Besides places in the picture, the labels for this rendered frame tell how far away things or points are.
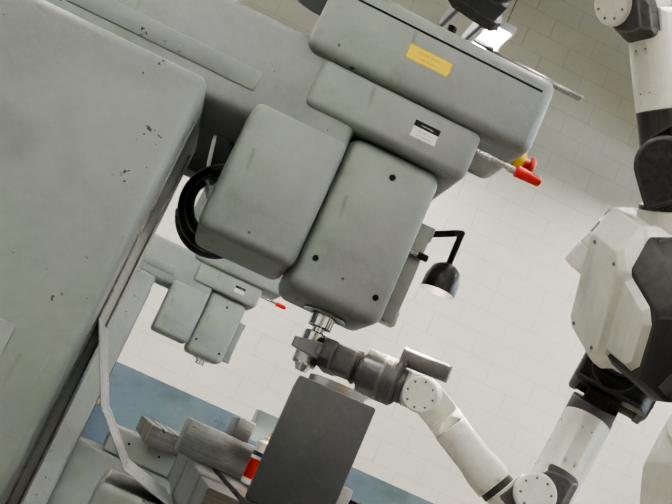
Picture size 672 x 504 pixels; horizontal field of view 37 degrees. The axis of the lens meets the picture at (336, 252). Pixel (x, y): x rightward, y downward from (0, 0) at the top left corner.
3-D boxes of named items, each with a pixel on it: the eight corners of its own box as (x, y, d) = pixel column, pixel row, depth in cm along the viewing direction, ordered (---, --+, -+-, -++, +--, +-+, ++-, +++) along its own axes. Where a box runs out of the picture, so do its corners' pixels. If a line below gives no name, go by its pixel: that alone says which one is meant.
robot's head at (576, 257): (602, 291, 186) (583, 267, 194) (639, 249, 183) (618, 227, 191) (577, 275, 183) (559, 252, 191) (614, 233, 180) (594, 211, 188)
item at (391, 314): (390, 328, 195) (430, 232, 199) (394, 326, 191) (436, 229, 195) (371, 319, 194) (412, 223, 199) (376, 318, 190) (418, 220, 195)
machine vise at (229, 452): (325, 515, 210) (346, 466, 212) (340, 524, 196) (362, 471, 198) (173, 448, 206) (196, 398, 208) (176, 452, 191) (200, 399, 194)
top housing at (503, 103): (486, 184, 214) (513, 118, 218) (531, 155, 189) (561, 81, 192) (287, 87, 210) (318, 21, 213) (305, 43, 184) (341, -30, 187)
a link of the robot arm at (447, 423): (402, 392, 191) (446, 448, 188) (396, 391, 182) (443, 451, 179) (428, 370, 190) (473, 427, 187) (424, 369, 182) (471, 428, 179)
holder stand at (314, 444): (315, 522, 159) (364, 406, 163) (324, 534, 138) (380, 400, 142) (246, 491, 159) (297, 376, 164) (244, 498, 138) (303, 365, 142)
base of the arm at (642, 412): (632, 442, 185) (650, 400, 192) (659, 403, 176) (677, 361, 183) (558, 401, 189) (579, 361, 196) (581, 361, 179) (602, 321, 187)
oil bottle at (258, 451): (258, 489, 190) (281, 435, 192) (260, 491, 186) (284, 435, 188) (238, 480, 189) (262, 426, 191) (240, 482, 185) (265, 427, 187)
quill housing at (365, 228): (357, 336, 202) (417, 196, 208) (379, 329, 182) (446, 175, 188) (271, 297, 200) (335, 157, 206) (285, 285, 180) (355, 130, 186)
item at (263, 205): (276, 284, 202) (328, 172, 208) (293, 269, 179) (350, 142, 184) (190, 244, 201) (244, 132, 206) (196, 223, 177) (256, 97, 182)
